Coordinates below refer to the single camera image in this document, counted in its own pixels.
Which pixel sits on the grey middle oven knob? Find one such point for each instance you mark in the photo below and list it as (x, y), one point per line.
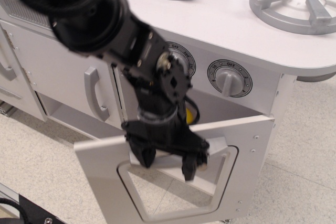
(184, 57)

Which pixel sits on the silver cabinet door handle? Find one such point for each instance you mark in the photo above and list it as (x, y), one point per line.
(91, 78)

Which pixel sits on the silver right stove burner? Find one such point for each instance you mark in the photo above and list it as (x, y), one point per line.
(306, 17)

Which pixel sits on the aluminium frame rail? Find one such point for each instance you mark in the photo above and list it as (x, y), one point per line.
(7, 109)

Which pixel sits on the white toy kitchen unit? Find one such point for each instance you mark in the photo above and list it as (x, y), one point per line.
(91, 179)

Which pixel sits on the silver oven door handle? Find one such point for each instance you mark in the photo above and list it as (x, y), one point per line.
(166, 160)

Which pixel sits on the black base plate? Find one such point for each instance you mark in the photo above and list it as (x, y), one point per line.
(37, 214)

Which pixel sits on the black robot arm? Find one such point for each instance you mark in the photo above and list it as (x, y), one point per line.
(108, 30)

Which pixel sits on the white cabinet door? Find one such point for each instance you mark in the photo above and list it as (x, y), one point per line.
(58, 73)

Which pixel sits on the grey right oven knob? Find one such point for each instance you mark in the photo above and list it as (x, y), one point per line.
(229, 78)

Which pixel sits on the grey oven knob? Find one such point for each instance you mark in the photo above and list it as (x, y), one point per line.
(184, 57)
(229, 78)

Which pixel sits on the yellow toy in oven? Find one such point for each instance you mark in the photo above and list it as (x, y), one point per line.
(189, 117)

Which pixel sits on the silver left edge handle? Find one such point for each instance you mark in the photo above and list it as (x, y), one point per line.
(7, 58)

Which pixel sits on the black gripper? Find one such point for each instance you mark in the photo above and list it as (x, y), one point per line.
(171, 134)

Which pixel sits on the silver vent grille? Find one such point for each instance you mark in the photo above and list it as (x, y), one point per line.
(17, 9)

